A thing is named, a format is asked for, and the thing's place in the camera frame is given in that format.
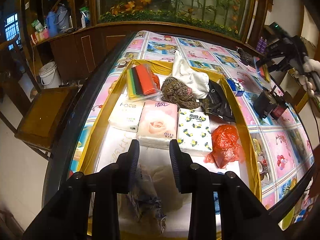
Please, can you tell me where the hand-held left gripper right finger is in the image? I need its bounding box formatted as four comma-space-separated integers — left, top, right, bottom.
169, 140, 285, 240

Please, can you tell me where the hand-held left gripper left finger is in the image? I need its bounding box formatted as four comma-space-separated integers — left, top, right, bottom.
22, 139, 140, 240

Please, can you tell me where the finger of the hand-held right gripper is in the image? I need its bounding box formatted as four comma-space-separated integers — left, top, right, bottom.
265, 39, 290, 55
254, 55, 284, 74

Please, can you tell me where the lemon print tissue pack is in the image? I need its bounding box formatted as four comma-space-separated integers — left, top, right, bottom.
176, 108, 213, 153

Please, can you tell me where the pink rose tissue pack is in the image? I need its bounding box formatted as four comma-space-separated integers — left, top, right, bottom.
136, 100, 178, 150

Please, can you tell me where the clear blue print plastic bag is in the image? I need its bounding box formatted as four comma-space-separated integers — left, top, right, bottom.
126, 162, 168, 233

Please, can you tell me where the plain white tissue pack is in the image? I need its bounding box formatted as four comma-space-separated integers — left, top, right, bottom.
108, 94, 145, 133

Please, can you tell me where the orange plastic bag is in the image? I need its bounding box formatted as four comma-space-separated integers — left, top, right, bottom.
204, 124, 247, 169

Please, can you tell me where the black plastic bag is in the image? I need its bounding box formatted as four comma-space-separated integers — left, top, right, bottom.
201, 80, 237, 123

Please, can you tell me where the blue towel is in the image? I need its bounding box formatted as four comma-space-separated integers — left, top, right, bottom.
212, 192, 222, 214

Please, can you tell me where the white cloth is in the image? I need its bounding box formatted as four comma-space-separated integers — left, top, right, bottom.
171, 50, 210, 99

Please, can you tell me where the brown knit cloth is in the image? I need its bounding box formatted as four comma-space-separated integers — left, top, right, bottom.
161, 76, 204, 109

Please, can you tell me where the yellow box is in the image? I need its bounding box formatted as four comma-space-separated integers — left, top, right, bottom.
76, 59, 262, 240

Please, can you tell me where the colourful sponge pack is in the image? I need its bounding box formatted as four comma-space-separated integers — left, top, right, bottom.
126, 64, 162, 99

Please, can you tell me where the person's right hand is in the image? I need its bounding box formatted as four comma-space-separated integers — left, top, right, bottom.
292, 56, 320, 97

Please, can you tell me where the black plastic device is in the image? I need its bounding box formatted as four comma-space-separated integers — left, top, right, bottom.
236, 47, 258, 67

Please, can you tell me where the small blue box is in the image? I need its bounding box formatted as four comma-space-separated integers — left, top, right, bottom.
226, 77, 245, 97

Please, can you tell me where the black motor with beige wheel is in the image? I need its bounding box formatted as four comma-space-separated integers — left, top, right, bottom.
253, 85, 289, 120

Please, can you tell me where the printed tablecloth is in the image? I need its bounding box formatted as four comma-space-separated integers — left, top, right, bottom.
69, 30, 315, 210

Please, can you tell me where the wooden chair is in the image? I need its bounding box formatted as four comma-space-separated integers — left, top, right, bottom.
0, 34, 80, 160

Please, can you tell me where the artificial plant display case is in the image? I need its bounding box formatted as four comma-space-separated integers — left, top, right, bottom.
96, 0, 253, 39

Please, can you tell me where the white bucket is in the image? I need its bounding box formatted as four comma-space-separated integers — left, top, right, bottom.
39, 61, 62, 89

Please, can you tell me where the dark wooden cabinet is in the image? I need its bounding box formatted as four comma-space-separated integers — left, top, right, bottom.
15, 0, 275, 83

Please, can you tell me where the blue thermos jug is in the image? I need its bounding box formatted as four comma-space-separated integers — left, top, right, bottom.
46, 11, 59, 38

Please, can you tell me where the grey thermos jug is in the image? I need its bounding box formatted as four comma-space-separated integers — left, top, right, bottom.
55, 2, 70, 33

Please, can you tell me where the barred window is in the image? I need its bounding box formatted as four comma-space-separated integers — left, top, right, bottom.
5, 12, 20, 50

